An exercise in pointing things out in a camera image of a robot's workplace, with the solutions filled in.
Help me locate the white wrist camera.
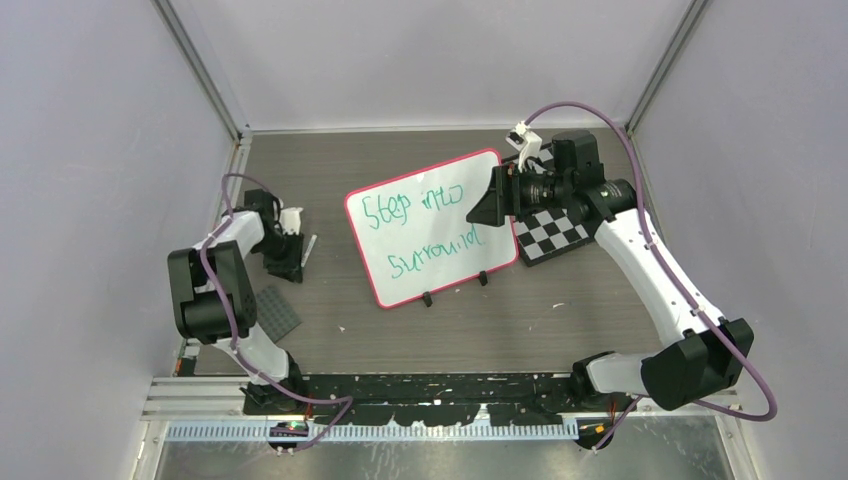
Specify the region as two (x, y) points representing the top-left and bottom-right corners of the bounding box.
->
(278, 207), (303, 235)
(505, 122), (542, 172)

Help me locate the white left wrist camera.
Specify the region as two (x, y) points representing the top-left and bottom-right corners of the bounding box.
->
(278, 207), (303, 235)

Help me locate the white marker pen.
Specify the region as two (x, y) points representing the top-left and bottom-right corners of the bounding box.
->
(300, 234), (318, 268)

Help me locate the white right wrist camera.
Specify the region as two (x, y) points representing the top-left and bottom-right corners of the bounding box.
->
(505, 122), (542, 172)

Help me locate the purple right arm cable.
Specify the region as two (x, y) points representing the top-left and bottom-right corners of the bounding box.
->
(516, 101), (779, 454)

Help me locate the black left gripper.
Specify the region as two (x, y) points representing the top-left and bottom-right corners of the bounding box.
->
(253, 229), (303, 282)

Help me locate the pink-framed whiteboard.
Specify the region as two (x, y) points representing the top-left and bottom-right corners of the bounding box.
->
(344, 149), (519, 309)

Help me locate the black and white chessboard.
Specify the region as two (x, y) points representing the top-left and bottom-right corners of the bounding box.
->
(500, 142), (601, 268)

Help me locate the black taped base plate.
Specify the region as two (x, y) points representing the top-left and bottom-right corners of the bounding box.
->
(240, 373), (632, 427)

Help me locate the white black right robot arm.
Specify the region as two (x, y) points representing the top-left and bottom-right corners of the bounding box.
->
(466, 124), (754, 411)

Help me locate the grey studded baseplate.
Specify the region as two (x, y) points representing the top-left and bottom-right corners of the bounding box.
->
(255, 286), (302, 343)

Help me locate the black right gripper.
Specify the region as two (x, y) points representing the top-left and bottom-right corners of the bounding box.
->
(468, 160), (573, 226)

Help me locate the aluminium front rail frame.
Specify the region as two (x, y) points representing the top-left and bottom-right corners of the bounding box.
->
(142, 373), (736, 445)

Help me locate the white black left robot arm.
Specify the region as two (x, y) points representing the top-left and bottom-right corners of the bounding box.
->
(167, 189), (307, 414)

